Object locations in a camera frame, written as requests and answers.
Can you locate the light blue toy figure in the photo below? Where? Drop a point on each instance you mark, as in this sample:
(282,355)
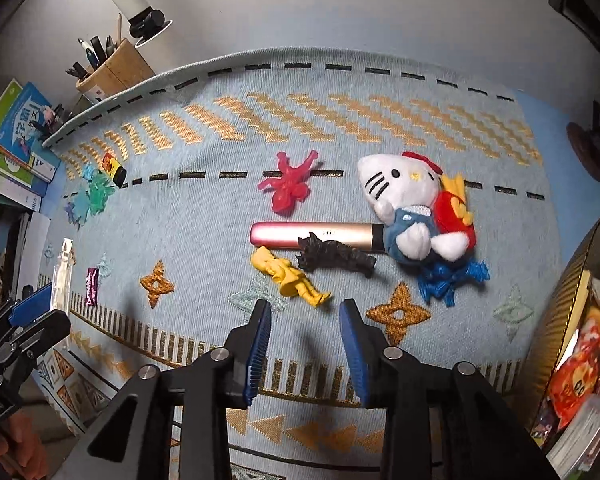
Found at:
(78,209)

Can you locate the black lamp clamp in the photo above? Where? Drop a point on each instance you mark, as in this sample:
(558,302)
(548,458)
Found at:
(146,25)

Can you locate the dark blue toy figure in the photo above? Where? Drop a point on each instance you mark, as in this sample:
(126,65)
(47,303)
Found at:
(441,279)

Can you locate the clear correction tape dispenser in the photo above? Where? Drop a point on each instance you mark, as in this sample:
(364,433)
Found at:
(61,281)

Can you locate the blue patterned table mat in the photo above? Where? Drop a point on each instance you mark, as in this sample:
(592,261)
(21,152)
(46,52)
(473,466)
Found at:
(173,245)

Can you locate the round brown stand base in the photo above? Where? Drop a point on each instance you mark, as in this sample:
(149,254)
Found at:
(586,143)

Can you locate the black toy figure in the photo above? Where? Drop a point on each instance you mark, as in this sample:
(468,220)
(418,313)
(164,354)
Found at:
(328,254)

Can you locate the orange snack packet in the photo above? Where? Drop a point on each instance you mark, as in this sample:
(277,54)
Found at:
(576,378)

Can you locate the red toy figure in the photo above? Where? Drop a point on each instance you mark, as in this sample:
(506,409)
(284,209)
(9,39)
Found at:
(290,187)

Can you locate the wooden pen holder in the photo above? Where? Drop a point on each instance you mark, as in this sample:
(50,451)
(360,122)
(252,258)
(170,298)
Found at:
(112,67)

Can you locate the round storage basket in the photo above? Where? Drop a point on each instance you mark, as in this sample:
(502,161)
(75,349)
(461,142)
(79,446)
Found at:
(574,452)

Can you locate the small cyan toy figure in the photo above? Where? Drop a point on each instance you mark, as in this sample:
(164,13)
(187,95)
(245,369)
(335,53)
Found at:
(88,172)

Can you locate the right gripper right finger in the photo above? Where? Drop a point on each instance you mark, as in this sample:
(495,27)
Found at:
(371,376)

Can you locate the yellow toy figure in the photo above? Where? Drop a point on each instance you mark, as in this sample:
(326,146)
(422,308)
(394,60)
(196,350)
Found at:
(291,281)

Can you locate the yellow black glue tube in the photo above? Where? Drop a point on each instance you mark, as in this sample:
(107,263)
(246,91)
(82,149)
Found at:
(113,169)

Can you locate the hello kitty plush toy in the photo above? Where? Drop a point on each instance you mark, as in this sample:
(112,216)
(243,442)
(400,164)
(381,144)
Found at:
(424,211)

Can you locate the pink candy wrapper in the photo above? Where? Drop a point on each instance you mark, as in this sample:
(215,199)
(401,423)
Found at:
(91,287)

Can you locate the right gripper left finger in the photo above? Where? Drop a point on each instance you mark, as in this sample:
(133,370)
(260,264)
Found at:
(247,345)

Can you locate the teal toy figure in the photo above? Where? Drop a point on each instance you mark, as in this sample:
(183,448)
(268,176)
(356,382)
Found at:
(100,188)

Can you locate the stack of books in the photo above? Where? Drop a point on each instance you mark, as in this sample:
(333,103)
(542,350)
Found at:
(26,167)

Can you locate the person's left hand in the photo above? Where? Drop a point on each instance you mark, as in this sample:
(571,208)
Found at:
(21,448)

